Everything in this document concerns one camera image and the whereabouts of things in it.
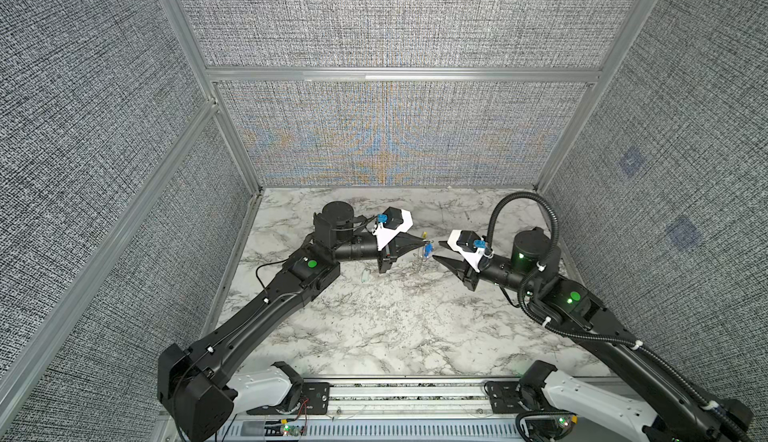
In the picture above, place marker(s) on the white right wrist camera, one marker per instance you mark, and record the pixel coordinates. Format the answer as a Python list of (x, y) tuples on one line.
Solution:
[(473, 249)]

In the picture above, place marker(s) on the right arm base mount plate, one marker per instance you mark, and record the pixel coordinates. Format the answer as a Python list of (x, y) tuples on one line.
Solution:
[(510, 397)]

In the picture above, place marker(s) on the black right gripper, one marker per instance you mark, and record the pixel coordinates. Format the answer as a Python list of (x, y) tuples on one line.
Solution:
[(463, 271)]

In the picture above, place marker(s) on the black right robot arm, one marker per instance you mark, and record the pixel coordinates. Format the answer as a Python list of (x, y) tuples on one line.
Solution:
[(667, 407)]

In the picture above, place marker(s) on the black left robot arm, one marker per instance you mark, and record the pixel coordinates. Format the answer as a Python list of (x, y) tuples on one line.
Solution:
[(199, 386)]

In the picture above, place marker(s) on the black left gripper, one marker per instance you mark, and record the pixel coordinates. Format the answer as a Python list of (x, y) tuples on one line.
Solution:
[(390, 255)]

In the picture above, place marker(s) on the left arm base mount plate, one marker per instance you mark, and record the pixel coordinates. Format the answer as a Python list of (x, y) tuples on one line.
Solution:
[(313, 398)]

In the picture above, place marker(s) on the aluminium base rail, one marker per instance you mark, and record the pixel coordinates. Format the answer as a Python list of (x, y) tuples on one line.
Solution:
[(400, 409)]

